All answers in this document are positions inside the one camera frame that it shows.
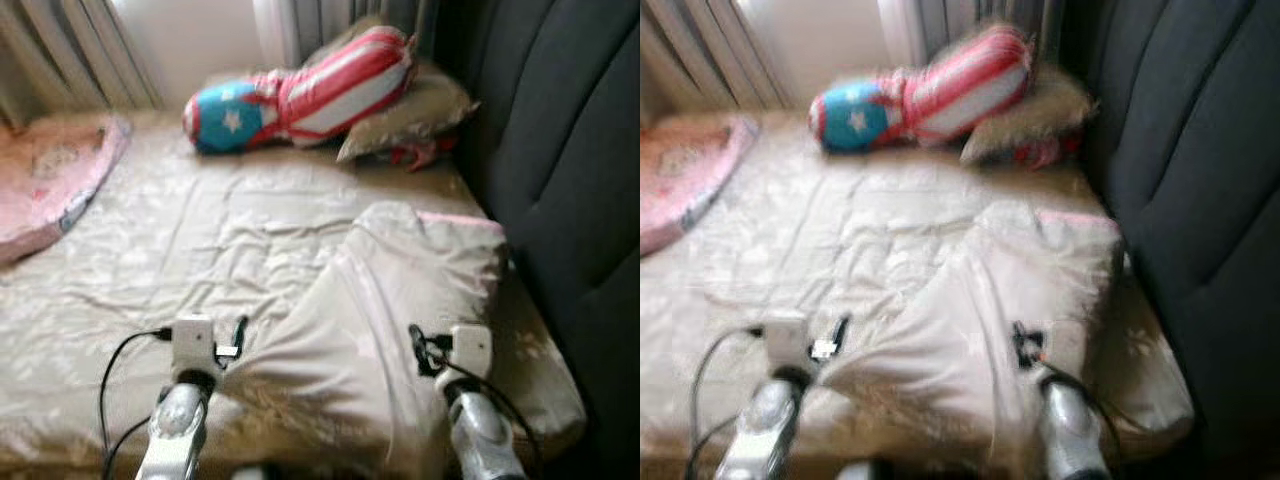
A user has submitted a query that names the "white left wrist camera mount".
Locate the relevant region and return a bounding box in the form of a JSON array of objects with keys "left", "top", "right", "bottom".
[
  {"left": 170, "top": 315, "right": 219, "bottom": 373},
  {"left": 765, "top": 315, "right": 813, "bottom": 371}
]

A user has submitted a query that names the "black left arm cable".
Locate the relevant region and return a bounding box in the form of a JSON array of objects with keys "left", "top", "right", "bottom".
[
  {"left": 690, "top": 325, "right": 766, "bottom": 480},
  {"left": 98, "top": 325, "right": 173, "bottom": 480}
]

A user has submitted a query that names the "grey floral bed sheet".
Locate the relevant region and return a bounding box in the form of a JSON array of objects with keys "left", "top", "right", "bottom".
[
  {"left": 0, "top": 108, "right": 591, "bottom": 476},
  {"left": 640, "top": 108, "right": 1196, "bottom": 476}
]

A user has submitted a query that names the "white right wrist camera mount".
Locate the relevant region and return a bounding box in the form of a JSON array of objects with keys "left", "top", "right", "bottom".
[
  {"left": 1045, "top": 320, "right": 1086, "bottom": 373},
  {"left": 450, "top": 322, "right": 494, "bottom": 379}
]

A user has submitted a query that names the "grey curtain panel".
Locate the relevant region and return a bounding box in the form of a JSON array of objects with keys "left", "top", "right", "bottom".
[
  {"left": 0, "top": 0, "right": 163, "bottom": 129},
  {"left": 640, "top": 0, "right": 791, "bottom": 126}
]

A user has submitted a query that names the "beige floral pillow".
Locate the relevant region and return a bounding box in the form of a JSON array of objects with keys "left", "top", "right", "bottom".
[
  {"left": 225, "top": 200, "right": 509, "bottom": 476},
  {"left": 820, "top": 200, "right": 1126, "bottom": 476}
]

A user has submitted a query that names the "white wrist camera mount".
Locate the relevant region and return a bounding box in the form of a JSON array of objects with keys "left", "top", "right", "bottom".
[
  {"left": 1045, "top": 320, "right": 1086, "bottom": 373},
  {"left": 170, "top": 315, "right": 219, "bottom": 373},
  {"left": 765, "top": 315, "right": 813, "bottom": 371},
  {"left": 450, "top": 322, "right": 494, "bottom": 379}
]

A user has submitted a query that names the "black upholstered chair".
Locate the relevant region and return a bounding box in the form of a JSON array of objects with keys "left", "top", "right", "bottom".
[
  {"left": 435, "top": 0, "right": 641, "bottom": 480},
  {"left": 1060, "top": 0, "right": 1280, "bottom": 480}
]

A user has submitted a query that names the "pink cartoon print quilt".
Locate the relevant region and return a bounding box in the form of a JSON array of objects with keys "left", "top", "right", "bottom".
[
  {"left": 0, "top": 113, "right": 133, "bottom": 269},
  {"left": 640, "top": 115, "right": 761, "bottom": 259}
]

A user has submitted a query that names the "red white blue star cushion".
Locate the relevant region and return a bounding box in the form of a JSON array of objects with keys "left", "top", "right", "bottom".
[
  {"left": 182, "top": 25, "right": 418, "bottom": 156},
  {"left": 808, "top": 25, "right": 1036, "bottom": 153}
]

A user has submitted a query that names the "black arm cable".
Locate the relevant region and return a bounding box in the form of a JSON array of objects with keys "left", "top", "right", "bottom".
[
  {"left": 690, "top": 325, "right": 766, "bottom": 480},
  {"left": 430, "top": 360, "right": 546, "bottom": 476},
  {"left": 98, "top": 325, "right": 173, "bottom": 480},
  {"left": 1040, "top": 362, "right": 1151, "bottom": 451}
]

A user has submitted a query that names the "small red object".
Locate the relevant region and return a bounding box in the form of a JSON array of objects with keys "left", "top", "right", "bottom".
[
  {"left": 1010, "top": 138, "right": 1066, "bottom": 171},
  {"left": 388, "top": 138, "right": 446, "bottom": 173}
]

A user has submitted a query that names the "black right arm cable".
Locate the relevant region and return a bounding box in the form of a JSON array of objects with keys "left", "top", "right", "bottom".
[
  {"left": 430, "top": 360, "right": 546, "bottom": 476},
  {"left": 1040, "top": 362, "right": 1151, "bottom": 451}
]

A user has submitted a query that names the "tan cushion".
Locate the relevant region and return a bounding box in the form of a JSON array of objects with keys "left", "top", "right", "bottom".
[
  {"left": 958, "top": 62, "right": 1099, "bottom": 166},
  {"left": 335, "top": 62, "right": 481, "bottom": 166}
]

